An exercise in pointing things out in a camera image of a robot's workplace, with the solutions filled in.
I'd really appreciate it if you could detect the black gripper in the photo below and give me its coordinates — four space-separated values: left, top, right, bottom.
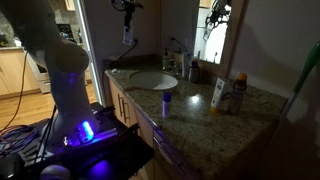
121 0 143 28

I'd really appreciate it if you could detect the clear plastic bottle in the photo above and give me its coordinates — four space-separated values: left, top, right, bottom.
123 27 133 45

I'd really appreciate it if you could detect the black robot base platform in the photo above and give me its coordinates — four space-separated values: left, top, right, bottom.
0 103 155 180

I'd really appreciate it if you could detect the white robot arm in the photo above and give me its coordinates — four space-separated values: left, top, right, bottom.
0 0 100 152

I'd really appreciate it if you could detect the green soap dispenser bottle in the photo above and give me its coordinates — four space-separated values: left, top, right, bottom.
162 49 170 70

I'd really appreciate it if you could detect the chrome sink faucet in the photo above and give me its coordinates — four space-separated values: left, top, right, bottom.
169 59 181 75

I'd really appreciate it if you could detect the white oval sink basin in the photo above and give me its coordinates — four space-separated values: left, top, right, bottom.
130 71 178 90

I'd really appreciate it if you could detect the white bottle blue cap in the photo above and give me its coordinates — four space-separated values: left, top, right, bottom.
162 92 172 118

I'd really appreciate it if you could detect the brown spray bottle orange cap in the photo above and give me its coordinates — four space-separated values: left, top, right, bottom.
228 73 247 115

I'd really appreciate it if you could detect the white electric toothbrush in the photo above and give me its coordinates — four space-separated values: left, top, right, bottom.
181 52 191 79

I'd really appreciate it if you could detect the metal toothbrush holder cup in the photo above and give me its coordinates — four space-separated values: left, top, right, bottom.
189 61 200 83

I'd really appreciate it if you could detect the white tube yellow cap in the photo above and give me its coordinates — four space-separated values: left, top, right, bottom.
210 78 225 113

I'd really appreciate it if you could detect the wooden vanity cabinet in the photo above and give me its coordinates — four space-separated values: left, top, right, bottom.
109 80 199 180

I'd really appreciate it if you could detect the wall mirror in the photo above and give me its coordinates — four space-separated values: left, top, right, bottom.
193 0 248 76

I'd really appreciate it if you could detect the green handled mop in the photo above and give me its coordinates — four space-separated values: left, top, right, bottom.
279 40 320 121

